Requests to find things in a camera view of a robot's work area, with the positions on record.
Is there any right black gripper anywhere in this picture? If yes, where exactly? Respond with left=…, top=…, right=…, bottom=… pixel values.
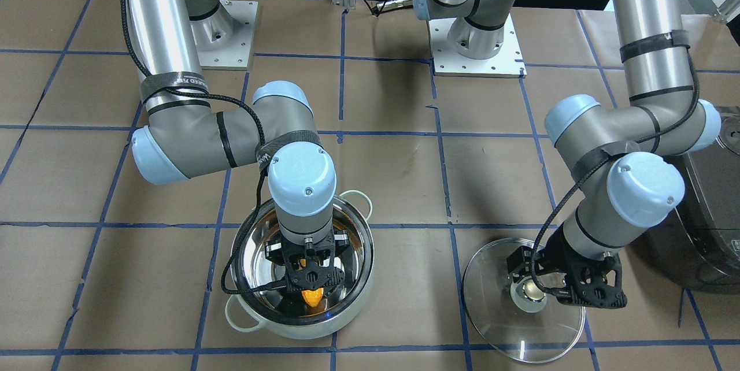
left=265, top=229, right=350, bottom=270

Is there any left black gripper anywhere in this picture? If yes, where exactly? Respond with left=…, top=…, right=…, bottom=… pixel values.
left=506, top=227, right=574, bottom=291

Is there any yellow corn cob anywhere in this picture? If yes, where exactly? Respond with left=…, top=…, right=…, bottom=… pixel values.
left=301, top=287, right=324, bottom=307

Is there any glass pot lid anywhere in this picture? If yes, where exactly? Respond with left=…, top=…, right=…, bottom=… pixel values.
left=462, top=238, right=585, bottom=364

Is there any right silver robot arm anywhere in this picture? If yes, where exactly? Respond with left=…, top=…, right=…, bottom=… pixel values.
left=121, top=0, right=336, bottom=246

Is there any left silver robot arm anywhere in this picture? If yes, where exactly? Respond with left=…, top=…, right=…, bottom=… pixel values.
left=414, top=0, right=721, bottom=290

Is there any pale green electric pot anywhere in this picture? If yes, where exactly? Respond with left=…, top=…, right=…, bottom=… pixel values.
left=224, top=194, right=375, bottom=339

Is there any dark brown rice cooker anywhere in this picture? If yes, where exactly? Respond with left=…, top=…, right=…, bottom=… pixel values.
left=645, top=106, right=739, bottom=295

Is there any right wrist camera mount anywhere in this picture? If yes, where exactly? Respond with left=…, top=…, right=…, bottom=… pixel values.
left=285, top=259, right=345, bottom=293

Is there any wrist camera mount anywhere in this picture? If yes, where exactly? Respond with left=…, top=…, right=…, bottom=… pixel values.
left=285, top=259, right=345, bottom=293
left=556, top=254, right=627, bottom=309

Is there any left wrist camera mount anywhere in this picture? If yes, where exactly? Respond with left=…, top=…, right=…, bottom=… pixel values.
left=556, top=254, right=627, bottom=309

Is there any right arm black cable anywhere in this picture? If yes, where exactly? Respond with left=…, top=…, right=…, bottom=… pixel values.
left=116, top=0, right=324, bottom=295

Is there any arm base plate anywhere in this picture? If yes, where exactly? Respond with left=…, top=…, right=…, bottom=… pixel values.
left=428, top=16, right=527, bottom=78
left=190, top=0, right=260, bottom=71

